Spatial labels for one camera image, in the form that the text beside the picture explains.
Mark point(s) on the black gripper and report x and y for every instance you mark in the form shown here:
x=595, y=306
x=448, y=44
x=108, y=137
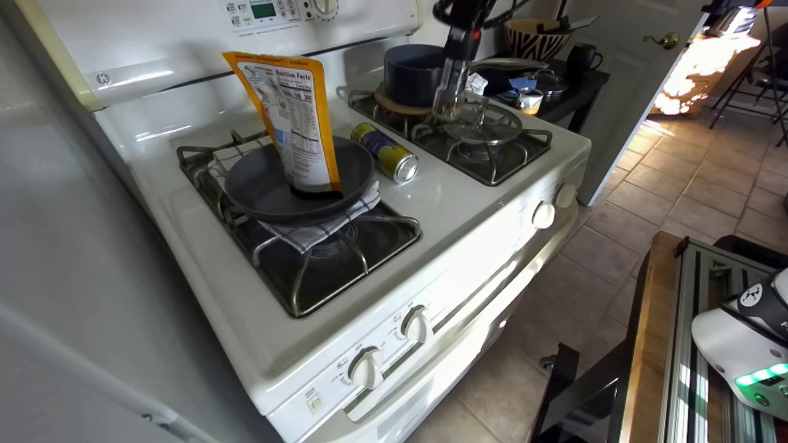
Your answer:
x=466, y=17

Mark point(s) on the dark blue pot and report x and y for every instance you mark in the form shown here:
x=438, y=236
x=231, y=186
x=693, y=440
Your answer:
x=411, y=74

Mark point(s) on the glass pot lid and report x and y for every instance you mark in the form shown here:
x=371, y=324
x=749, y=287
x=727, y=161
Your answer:
x=483, y=125

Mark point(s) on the black grate under pot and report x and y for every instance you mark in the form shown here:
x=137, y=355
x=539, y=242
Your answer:
x=494, y=161

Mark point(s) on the dark pan with metal rim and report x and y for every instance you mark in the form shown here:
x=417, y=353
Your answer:
x=514, y=72

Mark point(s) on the round cork trivet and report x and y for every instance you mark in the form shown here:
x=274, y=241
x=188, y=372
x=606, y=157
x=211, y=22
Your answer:
x=396, y=105

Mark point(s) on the blue white packet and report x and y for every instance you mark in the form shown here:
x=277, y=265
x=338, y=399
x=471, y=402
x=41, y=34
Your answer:
x=530, y=97

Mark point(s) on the zebra pattern basket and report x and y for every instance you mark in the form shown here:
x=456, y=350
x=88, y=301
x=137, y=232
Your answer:
x=539, y=40

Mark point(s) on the yellow blue spray can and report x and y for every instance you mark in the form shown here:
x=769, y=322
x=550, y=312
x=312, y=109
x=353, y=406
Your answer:
x=385, y=152

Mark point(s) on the black mug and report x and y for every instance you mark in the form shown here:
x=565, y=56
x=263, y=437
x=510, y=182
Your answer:
x=586, y=60

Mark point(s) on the white oven control dial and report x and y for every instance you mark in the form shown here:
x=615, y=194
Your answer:
x=326, y=7

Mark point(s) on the orange food pouch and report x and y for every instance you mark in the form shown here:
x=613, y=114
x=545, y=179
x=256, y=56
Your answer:
x=297, y=125

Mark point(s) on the white stove knob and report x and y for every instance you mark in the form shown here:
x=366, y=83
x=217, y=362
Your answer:
x=544, y=216
x=414, y=324
x=366, y=369

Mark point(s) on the white door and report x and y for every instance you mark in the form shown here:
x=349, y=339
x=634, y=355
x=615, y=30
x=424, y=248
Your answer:
x=631, y=90

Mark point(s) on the dark skillet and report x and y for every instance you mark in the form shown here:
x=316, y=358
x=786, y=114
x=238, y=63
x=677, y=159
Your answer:
x=263, y=194

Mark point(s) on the black grate under skillet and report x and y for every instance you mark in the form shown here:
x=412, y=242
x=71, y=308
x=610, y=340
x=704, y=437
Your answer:
x=328, y=271

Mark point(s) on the folding chair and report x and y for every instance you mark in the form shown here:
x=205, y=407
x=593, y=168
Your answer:
x=764, y=77

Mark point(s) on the white gas stove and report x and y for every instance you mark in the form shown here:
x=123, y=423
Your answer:
x=248, y=329

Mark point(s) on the wooden board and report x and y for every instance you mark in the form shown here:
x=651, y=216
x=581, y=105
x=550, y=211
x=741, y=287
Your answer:
x=653, y=345

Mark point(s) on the black metal stand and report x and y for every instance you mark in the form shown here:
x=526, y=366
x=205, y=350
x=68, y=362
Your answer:
x=576, y=394

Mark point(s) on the white refrigerator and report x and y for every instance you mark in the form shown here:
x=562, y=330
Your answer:
x=65, y=287

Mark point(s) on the aluminium frame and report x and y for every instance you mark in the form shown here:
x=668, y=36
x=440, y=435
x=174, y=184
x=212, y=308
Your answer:
x=699, y=394

